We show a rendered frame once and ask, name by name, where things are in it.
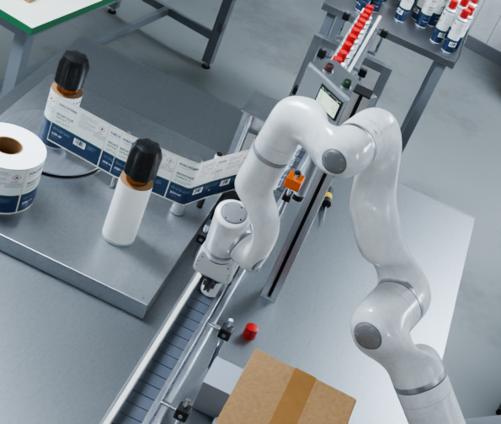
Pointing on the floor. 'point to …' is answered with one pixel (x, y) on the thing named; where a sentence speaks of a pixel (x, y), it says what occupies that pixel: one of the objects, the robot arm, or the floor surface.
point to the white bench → (77, 8)
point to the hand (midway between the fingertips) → (209, 283)
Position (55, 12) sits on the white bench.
